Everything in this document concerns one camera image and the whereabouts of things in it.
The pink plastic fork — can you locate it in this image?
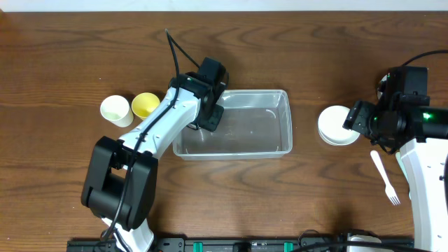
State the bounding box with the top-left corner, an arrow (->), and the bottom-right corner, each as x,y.
370,150 -> 400,206

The clear plastic container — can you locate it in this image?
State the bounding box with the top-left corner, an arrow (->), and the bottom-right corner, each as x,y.
172,90 -> 293,160

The grey bowl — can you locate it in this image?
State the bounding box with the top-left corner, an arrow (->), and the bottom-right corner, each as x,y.
376,75 -> 388,99

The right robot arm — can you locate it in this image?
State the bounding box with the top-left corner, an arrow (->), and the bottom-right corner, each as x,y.
343,101 -> 447,251

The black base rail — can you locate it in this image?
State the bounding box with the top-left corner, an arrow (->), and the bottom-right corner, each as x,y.
66,230 -> 414,252

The white bowl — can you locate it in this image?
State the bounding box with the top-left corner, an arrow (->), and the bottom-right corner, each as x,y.
318,105 -> 360,146

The light green plastic spoon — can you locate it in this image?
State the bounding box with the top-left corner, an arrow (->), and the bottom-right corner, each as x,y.
395,151 -> 409,182

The yellow plastic cup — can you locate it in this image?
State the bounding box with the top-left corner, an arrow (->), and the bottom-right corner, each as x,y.
131,92 -> 160,120

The white plastic cup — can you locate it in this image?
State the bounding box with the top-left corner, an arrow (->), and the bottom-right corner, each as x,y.
100,95 -> 134,127

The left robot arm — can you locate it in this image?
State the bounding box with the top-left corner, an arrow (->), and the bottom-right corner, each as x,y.
81,72 -> 229,251

